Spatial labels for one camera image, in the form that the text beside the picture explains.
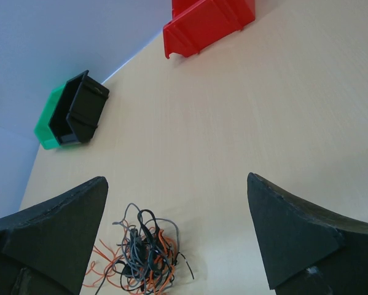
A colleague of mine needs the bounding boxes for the black plastic bin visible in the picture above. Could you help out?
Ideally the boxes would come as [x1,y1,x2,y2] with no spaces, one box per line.
[47,70,111,146]

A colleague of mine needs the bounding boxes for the green plastic bin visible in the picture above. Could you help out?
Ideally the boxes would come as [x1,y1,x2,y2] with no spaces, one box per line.
[34,77,82,150]

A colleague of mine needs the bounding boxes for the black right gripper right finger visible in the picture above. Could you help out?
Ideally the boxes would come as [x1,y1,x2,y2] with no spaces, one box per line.
[247,173,368,294]

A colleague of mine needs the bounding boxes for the grey thin cable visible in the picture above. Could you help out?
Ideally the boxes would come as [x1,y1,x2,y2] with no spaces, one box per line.
[112,202,181,293]

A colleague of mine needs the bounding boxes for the red plastic bin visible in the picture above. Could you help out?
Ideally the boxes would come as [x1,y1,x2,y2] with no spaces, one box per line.
[163,0,256,58]

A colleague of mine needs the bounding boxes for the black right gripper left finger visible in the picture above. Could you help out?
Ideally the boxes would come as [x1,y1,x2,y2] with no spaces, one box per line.
[0,176,108,294]

